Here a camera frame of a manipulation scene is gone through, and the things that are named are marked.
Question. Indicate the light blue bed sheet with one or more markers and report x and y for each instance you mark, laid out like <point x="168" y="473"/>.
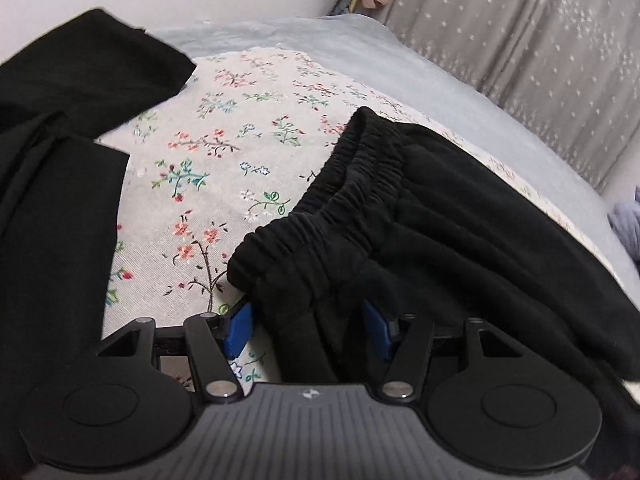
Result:
<point x="365" y="50"/>

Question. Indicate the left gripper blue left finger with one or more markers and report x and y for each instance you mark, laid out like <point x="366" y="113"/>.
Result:
<point x="237" y="328"/>

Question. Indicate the grey patterned curtain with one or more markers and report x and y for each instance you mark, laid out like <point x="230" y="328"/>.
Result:
<point x="567" y="70"/>

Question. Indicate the floral white bed cover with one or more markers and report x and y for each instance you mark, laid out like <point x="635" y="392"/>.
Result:
<point x="237" y="149"/>

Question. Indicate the blue grey cloth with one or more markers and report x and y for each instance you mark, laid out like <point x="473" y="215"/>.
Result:
<point x="624" y="219"/>

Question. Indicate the black pants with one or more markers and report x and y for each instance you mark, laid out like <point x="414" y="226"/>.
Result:
<point x="516" y="344"/>

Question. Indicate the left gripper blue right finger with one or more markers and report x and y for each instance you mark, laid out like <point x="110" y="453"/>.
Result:
<point x="383" y="329"/>

